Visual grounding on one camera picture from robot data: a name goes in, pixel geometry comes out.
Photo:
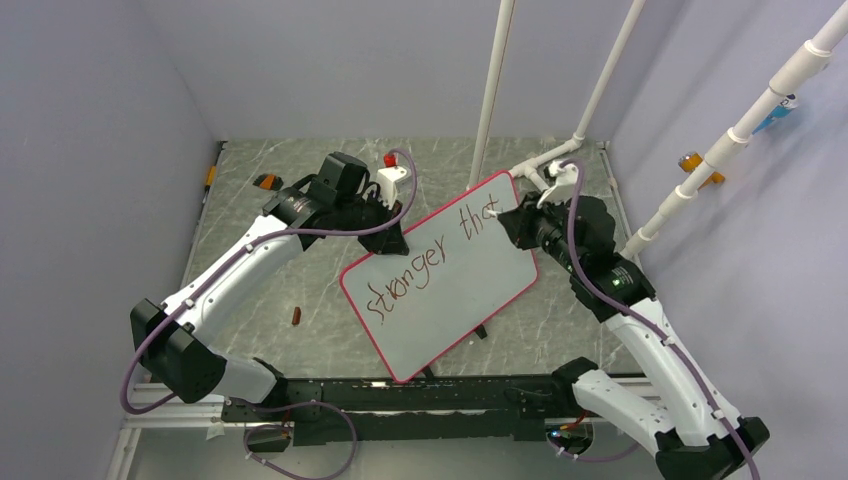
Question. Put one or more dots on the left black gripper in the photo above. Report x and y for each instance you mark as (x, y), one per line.
(388, 242)

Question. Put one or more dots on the white PVC pipe right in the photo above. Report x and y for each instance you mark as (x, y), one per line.
(808, 60)

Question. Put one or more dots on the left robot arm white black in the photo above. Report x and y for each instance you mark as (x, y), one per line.
(343, 199)

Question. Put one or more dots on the white PVC pipe frame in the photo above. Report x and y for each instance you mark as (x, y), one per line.
(550, 64)

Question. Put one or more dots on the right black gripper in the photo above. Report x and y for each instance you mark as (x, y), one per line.
(519, 221)

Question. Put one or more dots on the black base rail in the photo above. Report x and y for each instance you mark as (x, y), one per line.
(520, 407)

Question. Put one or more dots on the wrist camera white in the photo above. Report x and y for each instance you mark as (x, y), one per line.
(390, 178)
(564, 175)

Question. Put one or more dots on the orange black small object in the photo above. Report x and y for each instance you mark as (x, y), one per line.
(269, 182)

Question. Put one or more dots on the red framed whiteboard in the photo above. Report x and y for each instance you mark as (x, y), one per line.
(461, 271)

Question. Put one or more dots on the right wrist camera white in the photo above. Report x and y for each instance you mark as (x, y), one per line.
(564, 175)

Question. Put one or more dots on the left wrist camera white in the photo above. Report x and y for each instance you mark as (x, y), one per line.
(390, 178)

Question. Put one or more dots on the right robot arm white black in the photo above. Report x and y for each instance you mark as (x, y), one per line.
(694, 433)

